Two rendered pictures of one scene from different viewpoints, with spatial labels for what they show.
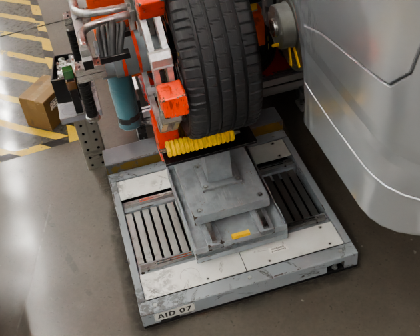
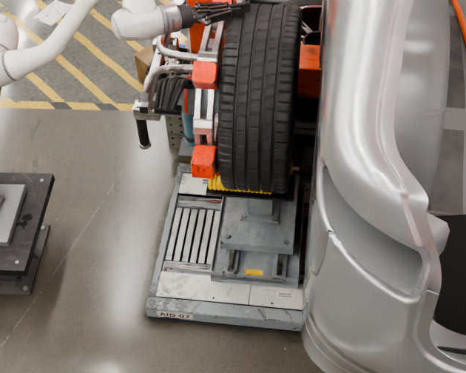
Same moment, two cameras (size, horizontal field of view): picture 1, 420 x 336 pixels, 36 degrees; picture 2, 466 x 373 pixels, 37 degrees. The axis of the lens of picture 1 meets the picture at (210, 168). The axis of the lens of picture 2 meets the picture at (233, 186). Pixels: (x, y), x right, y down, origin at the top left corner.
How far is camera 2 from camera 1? 0.83 m
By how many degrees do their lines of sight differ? 16
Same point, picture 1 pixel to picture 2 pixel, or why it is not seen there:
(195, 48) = (231, 129)
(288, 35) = not seen: hidden behind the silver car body
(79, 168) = (162, 142)
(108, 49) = (163, 103)
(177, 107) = (203, 171)
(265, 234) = (276, 279)
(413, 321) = not seen: outside the picture
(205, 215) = (231, 243)
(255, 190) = (285, 237)
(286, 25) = not seen: hidden behind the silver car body
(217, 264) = (228, 288)
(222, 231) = (242, 260)
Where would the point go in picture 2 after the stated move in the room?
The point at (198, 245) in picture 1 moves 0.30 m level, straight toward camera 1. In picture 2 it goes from (216, 266) to (197, 329)
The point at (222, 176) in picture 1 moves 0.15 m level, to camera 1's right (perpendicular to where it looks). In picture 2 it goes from (262, 212) to (296, 220)
